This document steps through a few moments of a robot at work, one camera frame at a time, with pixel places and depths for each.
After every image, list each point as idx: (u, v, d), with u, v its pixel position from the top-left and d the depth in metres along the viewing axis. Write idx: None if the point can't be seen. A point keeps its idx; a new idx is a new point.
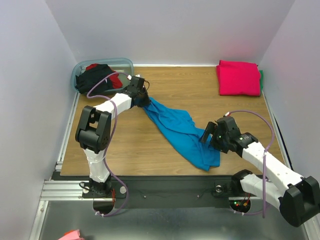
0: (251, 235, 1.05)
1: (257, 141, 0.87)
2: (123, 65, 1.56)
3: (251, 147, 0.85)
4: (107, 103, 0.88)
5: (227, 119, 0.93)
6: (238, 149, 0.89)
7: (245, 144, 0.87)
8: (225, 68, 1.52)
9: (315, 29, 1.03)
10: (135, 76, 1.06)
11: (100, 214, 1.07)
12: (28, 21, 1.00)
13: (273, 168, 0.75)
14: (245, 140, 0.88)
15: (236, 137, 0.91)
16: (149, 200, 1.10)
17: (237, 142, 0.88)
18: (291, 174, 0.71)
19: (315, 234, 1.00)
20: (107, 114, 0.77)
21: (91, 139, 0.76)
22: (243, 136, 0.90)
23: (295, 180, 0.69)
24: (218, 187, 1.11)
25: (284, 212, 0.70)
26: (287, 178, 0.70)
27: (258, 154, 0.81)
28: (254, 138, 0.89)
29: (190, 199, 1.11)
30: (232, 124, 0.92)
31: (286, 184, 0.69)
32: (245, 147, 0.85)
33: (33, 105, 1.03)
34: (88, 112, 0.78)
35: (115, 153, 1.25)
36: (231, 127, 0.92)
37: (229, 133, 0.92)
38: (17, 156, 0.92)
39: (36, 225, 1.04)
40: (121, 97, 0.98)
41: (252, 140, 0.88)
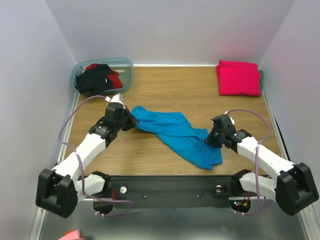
0: (251, 235, 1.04)
1: (250, 137, 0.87)
2: (122, 65, 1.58)
3: (245, 140, 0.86)
4: (70, 162, 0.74)
5: (222, 116, 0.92)
6: (233, 145, 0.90)
7: (239, 140, 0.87)
8: (225, 68, 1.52)
9: (314, 29, 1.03)
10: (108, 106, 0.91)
11: (100, 214, 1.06)
12: (27, 21, 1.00)
13: (266, 158, 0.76)
14: (240, 136, 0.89)
15: (230, 134, 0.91)
16: (149, 201, 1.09)
17: (232, 138, 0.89)
18: (283, 162, 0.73)
19: (315, 234, 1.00)
20: (69, 181, 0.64)
21: (54, 208, 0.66)
22: (237, 132, 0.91)
23: (287, 167, 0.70)
24: (218, 187, 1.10)
25: (281, 203, 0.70)
26: (279, 165, 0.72)
27: (251, 147, 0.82)
28: (247, 133, 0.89)
29: (190, 199, 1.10)
30: (228, 121, 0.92)
31: (277, 171, 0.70)
32: (239, 142, 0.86)
33: (33, 105, 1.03)
34: (46, 178, 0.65)
35: (115, 153, 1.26)
36: (226, 125, 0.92)
37: (224, 130, 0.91)
38: (17, 156, 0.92)
39: (36, 225, 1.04)
40: (91, 141, 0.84)
41: (246, 135, 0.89)
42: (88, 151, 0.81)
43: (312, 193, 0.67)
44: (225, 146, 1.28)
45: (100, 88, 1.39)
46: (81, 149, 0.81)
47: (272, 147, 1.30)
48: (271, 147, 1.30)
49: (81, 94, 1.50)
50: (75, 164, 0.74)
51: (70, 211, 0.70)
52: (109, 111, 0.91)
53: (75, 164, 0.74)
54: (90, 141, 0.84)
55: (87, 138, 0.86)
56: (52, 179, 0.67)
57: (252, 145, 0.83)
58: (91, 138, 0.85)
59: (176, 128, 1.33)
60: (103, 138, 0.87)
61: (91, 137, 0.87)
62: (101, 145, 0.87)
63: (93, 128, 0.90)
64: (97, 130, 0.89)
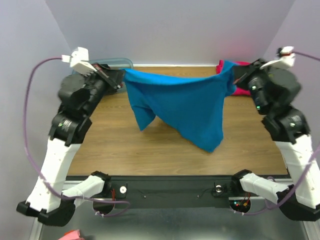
0: (251, 235, 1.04)
1: (306, 136, 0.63)
2: (122, 66, 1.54)
3: (300, 142, 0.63)
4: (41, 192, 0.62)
5: (292, 87, 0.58)
6: (280, 132, 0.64)
7: (293, 139, 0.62)
8: None
9: (314, 29, 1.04)
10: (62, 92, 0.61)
11: (100, 214, 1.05)
12: (27, 21, 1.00)
13: (312, 180, 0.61)
14: (296, 127, 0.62)
15: (282, 115, 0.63)
16: (149, 201, 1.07)
17: (285, 126, 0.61)
18: None
19: (315, 234, 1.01)
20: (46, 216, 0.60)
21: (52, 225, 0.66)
22: (292, 116, 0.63)
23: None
24: (218, 188, 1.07)
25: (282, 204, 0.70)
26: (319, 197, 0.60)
27: (301, 157, 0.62)
28: (305, 127, 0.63)
29: (190, 199, 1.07)
30: (293, 97, 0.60)
31: (314, 204, 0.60)
32: (293, 143, 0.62)
33: (32, 105, 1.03)
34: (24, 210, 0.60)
35: (115, 154, 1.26)
36: (288, 102, 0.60)
37: (279, 108, 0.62)
38: (17, 156, 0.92)
39: (36, 225, 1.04)
40: (55, 151, 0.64)
41: (301, 130, 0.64)
42: (56, 167, 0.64)
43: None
44: (225, 147, 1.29)
45: None
46: (48, 166, 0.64)
47: (272, 147, 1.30)
48: (271, 147, 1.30)
49: None
50: (46, 193, 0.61)
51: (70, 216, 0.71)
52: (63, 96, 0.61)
53: (47, 191, 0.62)
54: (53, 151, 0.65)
55: (49, 146, 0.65)
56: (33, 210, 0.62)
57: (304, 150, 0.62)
58: (52, 148, 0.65)
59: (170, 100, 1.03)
60: (71, 144, 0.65)
61: (52, 144, 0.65)
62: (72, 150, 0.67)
63: (54, 127, 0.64)
64: (60, 130, 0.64)
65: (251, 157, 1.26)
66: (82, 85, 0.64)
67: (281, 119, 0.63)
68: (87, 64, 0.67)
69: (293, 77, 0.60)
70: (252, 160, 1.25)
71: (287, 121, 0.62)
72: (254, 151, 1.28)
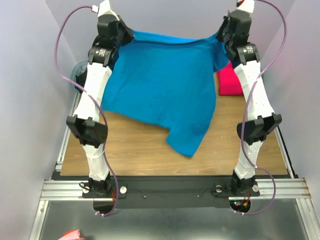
0: (252, 235, 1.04)
1: (257, 60, 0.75)
2: None
3: (250, 65, 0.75)
4: (87, 103, 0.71)
5: (243, 19, 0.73)
6: (235, 59, 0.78)
7: (243, 60, 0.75)
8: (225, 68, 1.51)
9: (313, 31, 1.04)
10: (99, 24, 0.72)
11: (100, 214, 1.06)
12: (28, 20, 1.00)
13: (255, 96, 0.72)
14: (247, 54, 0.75)
15: (239, 45, 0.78)
16: (149, 200, 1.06)
17: (238, 52, 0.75)
18: (267, 106, 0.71)
19: (315, 235, 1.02)
20: (93, 122, 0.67)
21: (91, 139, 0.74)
22: (246, 47, 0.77)
23: (267, 112, 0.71)
24: (218, 187, 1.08)
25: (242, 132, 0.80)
26: (261, 109, 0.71)
27: (250, 76, 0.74)
28: (256, 54, 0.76)
29: (190, 199, 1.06)
30: (245, 28, 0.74)
31: (256, 114, 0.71)
32: (243, 64, 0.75)
33: (33, 105, 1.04)
34: (73, 122, 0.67)
35: (115, 154, 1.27)
36: (241, 33, 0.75)
37: (236, 38, 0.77)
38: (17, 156, 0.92)
39: (36, 225, 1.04)
40: (96, 71, 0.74)
41: (253, 56, 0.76)
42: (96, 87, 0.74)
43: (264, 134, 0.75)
44: (225, 147, 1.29)
45: None
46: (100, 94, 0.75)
47: (271, 147, 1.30)
48: (270, 147, 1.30)
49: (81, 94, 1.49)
50: (91, 104, 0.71)
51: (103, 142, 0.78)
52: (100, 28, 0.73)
53: (92, 103, 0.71)
54: (93, 74, 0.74)
55: (91, 68, 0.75)
56: (80, 122, 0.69)
57: (251, 73, 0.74)
58: (93, 69, 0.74)
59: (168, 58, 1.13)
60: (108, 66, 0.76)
61: (92, 67, 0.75)
62: (108, 73, 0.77)
63: (91, 54, 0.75)
64: (98, 57, 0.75)
65: None
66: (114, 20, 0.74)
67: (238, 47, 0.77)
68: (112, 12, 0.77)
69: (247, 13, 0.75)
70: None
71: (242, 49, 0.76)
72: None
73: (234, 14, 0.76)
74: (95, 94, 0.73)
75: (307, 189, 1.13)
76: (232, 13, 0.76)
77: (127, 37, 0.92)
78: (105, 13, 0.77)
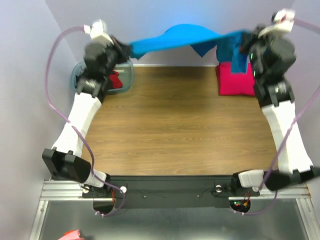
0: (251, 235, 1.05)
1: (291, 101, 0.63)
2: (122, 65, 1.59)
3: (282, 107, 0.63)
4: (69, 135, 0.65)
5: (283, 52, 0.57)
6: (264, 98, 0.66)
7: (276, 102, 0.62)
8: (225, 68, 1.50)
9: (313, 31, 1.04)
10: (86, 56, 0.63)
11: (100, 214, 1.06)
12: (28, 19, 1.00)
13: (290, 145, 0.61)
14: (279, 95, 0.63)
15: (271, 81, 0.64)
16: (149, 201, 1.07)
17: (269, 92, 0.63)
18: (304, 156, 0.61)
19: (315, 234, 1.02)
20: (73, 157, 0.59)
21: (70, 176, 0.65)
22: (279, 84, 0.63)
23: (305, 165, 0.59)
24: (218, 187, 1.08)
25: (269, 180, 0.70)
26: (297, 161, 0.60)
27: (283, 122, 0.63)
28: (291, 94, 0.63)
29: (190, 199, 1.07)
30: (285, 67, 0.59)
31: (291, 168, 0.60)
32: (275, 106, 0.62)
33: (33, 106, 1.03)
34: (51, 157, 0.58)
35: (115, 154, 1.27)
36: (280, 70, 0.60)
37: (267, 74, 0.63)
38: (17, 156, 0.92)
39: (36, 225, 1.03)
40: (82, 102, 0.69)
41: (286, 95, 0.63)
42: (82, 118, 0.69)
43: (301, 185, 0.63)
44: (225, 147, 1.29)
45: None
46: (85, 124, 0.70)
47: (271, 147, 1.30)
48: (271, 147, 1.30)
49: None
50: (73, 136, 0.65)
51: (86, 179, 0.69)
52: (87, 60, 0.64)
53: (75, 135, 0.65)
54: (82, 106, 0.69)
55: (76, 99, 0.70)
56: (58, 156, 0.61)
57: (285, 117, 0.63)
58: (82, 100, 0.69)
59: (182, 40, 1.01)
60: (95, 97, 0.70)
61: (80, 98, 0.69)
62: (97, 105, 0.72)
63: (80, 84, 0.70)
64: (88, 88, 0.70)
65: (251, 157, 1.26)
66: (102, 49, 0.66)
67: (270, 85, 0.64)
68: (106, 35, 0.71)
69: (292, 47, 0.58)
70: (252, 160, 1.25)
71: (274, 88, 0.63)
72: (254, 151, 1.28)
73: (276, 44, 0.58)
74: (79, 125, 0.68)
75: (307, 189, 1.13)
76: (272, 42, 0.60)
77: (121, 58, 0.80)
78: (99, 36, 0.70)
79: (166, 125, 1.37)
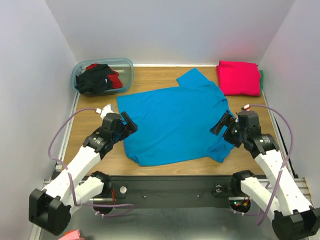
0: (252, 236, 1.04)
1: (276, 150, 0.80)
2: (122, 65, 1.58)
3: (270, 153, 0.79)
4: (62, 180, 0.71)
5: (250, 114, 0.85)
6: (253, 150, 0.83)
7: (262, 150, 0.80)
8: (225, 68, 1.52)
9: (313, 30, 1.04)
10: (106, 118, 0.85)
11: (100, 214, 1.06)
12: (27, 20, 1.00)
13: (285, 188, 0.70)
14: (265, 144, 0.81)
15: (255, 136, 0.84)
16: (149, 201, 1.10)
17: (256, 143, 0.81)
18: (301, 199, 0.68)
19: (315, 234, 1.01)
20: (58, 203, 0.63)
21: (46, 226, 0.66)
22: (263, 138, 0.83)
23: (303, 207, 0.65)
24: (218, 187, 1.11)
25: (276, 228, 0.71)
26: (295, 202, 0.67)
27: (273, 166, 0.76)
28: (274, 144, 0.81)
29: (190, 199, 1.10)
30: (255, 122, 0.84)
31: (291, 209, 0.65)
32: (263, 154, 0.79)
33: (33, 105, 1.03)
34: (37, 198, 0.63)
35: (115, 154, 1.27)
36: (252, 125, 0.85)
37: (249, 130, 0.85)
38: (17, 155, 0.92)
39: (36, 225, 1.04)
40: (84, 155, 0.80)
41: (272, 145, 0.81)
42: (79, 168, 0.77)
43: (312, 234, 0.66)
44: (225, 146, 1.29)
45: (100, 88, 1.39)
46: (79, 175, 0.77)
47: None
48: None
49: (81, 94, 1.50)
50: (65, 184, 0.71)
51: (60, 230, 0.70)
52: (105, 121, 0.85)
53: (67, 182, 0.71)
54: (82, 158, 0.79)
55: (79, 153, 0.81)
56: (43, 199, 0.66)
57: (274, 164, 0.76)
58: (82, 154, 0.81)
59: (178, 129, 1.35)
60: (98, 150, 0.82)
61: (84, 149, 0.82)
62: (95, 161, 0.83)
63: (88, 139, 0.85)
64: (92, 142, 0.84)
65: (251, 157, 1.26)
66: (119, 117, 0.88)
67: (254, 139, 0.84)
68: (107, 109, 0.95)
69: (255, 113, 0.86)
70: (253, 160, 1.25)
71: (258, 140, 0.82)
72: None
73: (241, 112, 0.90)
74: (74, 172, 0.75)
75: (307, 189, 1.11)
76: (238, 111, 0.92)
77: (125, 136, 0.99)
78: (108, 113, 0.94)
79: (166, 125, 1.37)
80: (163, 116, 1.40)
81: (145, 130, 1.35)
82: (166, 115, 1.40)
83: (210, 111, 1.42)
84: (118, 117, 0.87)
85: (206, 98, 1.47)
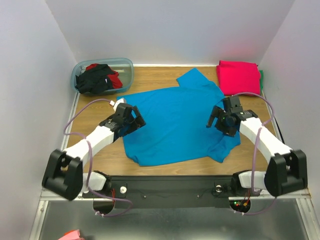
0: (252, 235, 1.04)
1: (256, 117, 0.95)
2: (122, 65, 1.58)
3: (250, 120, 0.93)
4: (81, 145, 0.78)
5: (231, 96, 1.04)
6: (237, 123, 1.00)
7: (244, 118, 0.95)
8: (225, 68, 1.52)
9: (313, 30, 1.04)
10: (120, 105, 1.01)
11: (100, 214, 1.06)
12: (28, 21, 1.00)
13: (265, 139, 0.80)
14: (245, 115, 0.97)
15: (237, 112, 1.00)
16: (149, 200, 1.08)
17: (238, 116, 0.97)
18: (281, 145, 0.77)
19: (315, 234, 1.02)
20: (78, 162, 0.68)
21: (60, 189, 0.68)
22: (244, 112, 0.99)
23: (284, 150, 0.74)
24: (218, 187, 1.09)
25: (268, 186, 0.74)
26: (276, 147, 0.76)
27: (253, 128, 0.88)
28: (254, 114, 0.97)
29: (190, 199, 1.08)
30: (236, 102, 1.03)
31: (272, 152, 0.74)
32: (243, 120, 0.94)
33: (33, 106, 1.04)
34: (57, 157, 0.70)
35: (115, 154, 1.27)
36: (234, 104, 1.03)
37: (232, 109, 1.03)
38: (17, 155, 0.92)
39: (36, 225, 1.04)
40: (101, 131, 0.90)
41: (252, 115, 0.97)
42: (97, 140, 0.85)
43: (302, 183, 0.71)
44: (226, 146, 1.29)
45: (100, 88, 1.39)
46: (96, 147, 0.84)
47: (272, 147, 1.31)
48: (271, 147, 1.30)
49: (81, 94, 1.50)
50: (85, 149, 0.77)
51: (75, 196, 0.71)
52: (119, 109, 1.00)
53: (87, 148, 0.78)
54: (99, 132, 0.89)
55: (96, 131, 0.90)
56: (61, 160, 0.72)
57: (254, 126, 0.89)
58: (99, 131, 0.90)
59: (180, 129, 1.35)
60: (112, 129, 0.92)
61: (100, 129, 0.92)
62: (109, 139, 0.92)
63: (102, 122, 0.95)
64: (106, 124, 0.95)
65: (251, 157, 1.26)
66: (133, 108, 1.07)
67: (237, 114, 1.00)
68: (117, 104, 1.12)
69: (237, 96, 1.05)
70: (253, 160, 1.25)
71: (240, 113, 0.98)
72: (255, 150, 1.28)
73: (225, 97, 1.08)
74: (92, 143, 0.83)
75: (307, 189, 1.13)
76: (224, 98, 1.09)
77: (134, 126, 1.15)
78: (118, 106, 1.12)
79: (166, 124, 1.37)
80: (163, 116, 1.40)
81: (147, 130, 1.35)
82: (169, 115, 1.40)
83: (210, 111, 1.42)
84: (131, 106, 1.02)
85: (206, 98, 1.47)
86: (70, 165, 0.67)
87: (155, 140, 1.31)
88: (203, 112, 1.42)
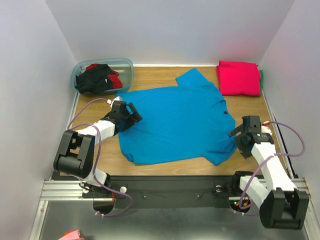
0: (252, 235, 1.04)
1: (271, 143, 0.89)
2: (122, 65, 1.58)
3: (264, 145, 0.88)
4: (90, 128, 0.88)
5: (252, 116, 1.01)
6: (250, 143, 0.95)
7: (258, 140, 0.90)
8: (225, 68, 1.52)
9: (313, 30, 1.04)
10: (115, 102, 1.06)
11: (100, 214, 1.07)
12: (28, 21, 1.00)
13: (272, 170, 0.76)
14: (261, 138, 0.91)
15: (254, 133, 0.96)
16: (149, 200, 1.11)
17: (253, 136, 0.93)
18: (286, 180, 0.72)
19: (315, 234, 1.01)
20: (89, 137, 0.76)
21: (71, 166, 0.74)
22: (261, 134, 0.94)
23: (287, 187, 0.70)
24: (218, 187, 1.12)
25: (261, 212, 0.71)
26: (280, 182, 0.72)
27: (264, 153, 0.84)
28: (270, 139, 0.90)
29: (190, 199, 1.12)
30: (255, 122, 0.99)
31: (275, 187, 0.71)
32: (257, 143, 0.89)
33: (33, 106, 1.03)
34: (69, 135, 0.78)
35: (115, 153, 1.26)
36: (253, 124, 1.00)
37: (250, 128, 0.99)
38: (16, 155, 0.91)
39: (36, 225, 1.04)
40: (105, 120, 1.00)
41: (268, 139, 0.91)
42: (104, 125, 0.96)
43: (296, 221, 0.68)
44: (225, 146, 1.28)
45: (100, 88, 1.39)
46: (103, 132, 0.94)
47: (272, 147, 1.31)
48: None
49: (81, 94, 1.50)
50: (94, 131, 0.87)
51: (86, 175, 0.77)
52: (114, 106, 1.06)
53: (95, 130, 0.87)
54: (104, 121, 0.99)
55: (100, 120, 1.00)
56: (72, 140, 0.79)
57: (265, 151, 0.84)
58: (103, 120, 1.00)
59: (180, 129, 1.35)
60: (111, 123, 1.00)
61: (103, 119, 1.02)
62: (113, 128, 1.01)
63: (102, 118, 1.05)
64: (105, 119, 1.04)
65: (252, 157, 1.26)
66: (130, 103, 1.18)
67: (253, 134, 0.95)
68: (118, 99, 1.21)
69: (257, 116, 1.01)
70: (253, 160, 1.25)
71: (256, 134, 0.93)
72: None
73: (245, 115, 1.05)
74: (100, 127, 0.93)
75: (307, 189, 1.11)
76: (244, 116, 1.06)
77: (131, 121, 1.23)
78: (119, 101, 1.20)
79: (166, 124, 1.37)
80: (163, 116, 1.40)
81: (146, 130, 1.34)
82: (167, 115, 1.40)
83: (209, 111, 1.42)
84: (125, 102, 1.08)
85: (205, 98, 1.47)
86: (83, 140, 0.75)
87: (154, 139, 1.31)
88: (203, 112, 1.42)
